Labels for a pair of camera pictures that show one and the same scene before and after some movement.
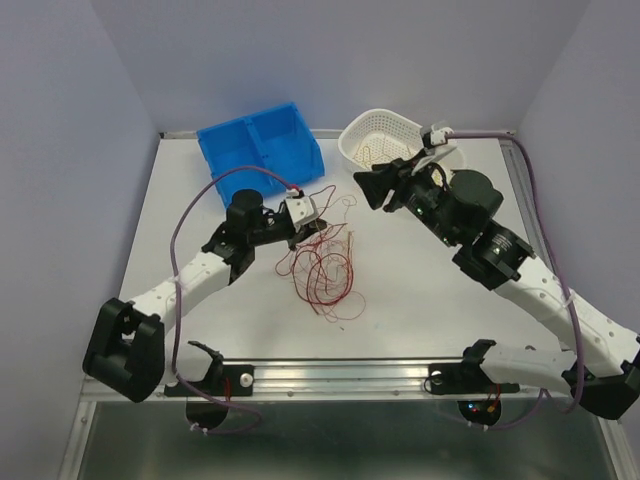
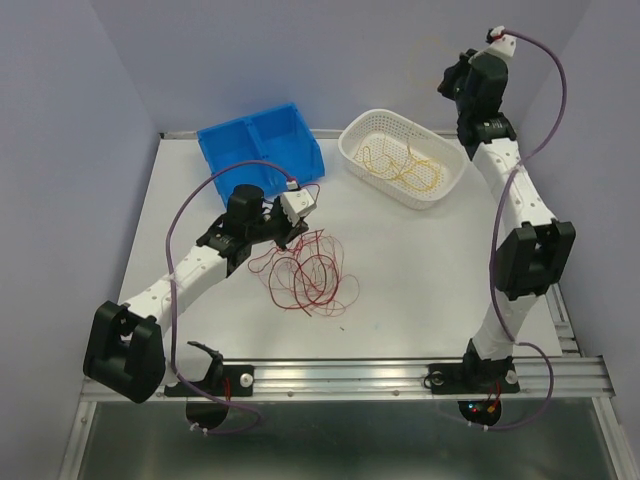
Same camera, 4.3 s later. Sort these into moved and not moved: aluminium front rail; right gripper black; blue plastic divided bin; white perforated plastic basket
Moved: right gripper black
Not moved: white perforated plastic basket; aluminium front rail; blue plastic divided bin
